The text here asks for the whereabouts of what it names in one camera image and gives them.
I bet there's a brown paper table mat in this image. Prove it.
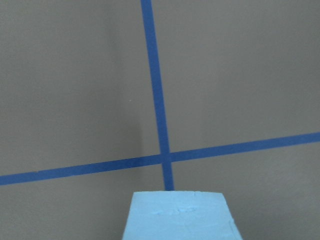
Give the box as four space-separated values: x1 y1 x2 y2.
0 0 320 240

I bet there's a light blue block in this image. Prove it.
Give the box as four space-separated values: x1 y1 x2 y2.
122 191 242 240

